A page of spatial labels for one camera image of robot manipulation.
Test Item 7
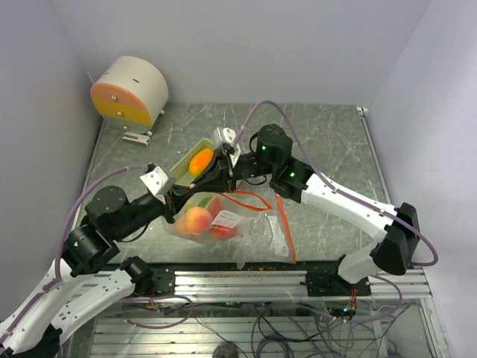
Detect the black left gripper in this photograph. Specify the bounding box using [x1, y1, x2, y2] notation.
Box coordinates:
[113, 181, 195, 239]

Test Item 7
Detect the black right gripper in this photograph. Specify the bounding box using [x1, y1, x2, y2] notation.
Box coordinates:
[189, 149, 277, 195]

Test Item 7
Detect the toy peach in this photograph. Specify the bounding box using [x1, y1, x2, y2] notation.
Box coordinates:
[185, 207, 212, 235]
[174, 218, 189, 235]

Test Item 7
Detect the clear bag orange zipper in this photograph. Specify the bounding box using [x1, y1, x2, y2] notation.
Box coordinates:
[162, 190, 273, 244]

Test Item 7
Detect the toy watermelon slice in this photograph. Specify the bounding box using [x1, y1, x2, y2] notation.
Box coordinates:
[198, 196, 243, 241]

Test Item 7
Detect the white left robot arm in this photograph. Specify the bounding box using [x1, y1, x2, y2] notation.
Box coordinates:
[1, 186, 192, 357]

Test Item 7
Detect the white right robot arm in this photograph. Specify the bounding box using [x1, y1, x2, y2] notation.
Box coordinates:
[192, 125, 420, 295]

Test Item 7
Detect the orange toy mango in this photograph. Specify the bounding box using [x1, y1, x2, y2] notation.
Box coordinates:
[189, 148, 214, 178]

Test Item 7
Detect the pale green plastic basket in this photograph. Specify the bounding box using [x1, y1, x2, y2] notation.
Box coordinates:
[170, 138, 215, 186]

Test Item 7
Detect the round cream drawer box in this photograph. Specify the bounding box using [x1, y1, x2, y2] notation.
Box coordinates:
[90, 55, 169, 134]

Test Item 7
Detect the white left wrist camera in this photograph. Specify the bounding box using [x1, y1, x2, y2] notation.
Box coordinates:
[140, 164, 175, 198]

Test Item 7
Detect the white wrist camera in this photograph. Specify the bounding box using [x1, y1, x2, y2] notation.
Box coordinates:
[140, 164, 175, 198]
[213, 127, 241, 168]

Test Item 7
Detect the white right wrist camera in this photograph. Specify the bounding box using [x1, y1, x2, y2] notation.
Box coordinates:
[213, 127, 241, 168]

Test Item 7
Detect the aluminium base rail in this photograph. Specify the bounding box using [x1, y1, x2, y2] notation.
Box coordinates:
[151, 261, 432, 302]

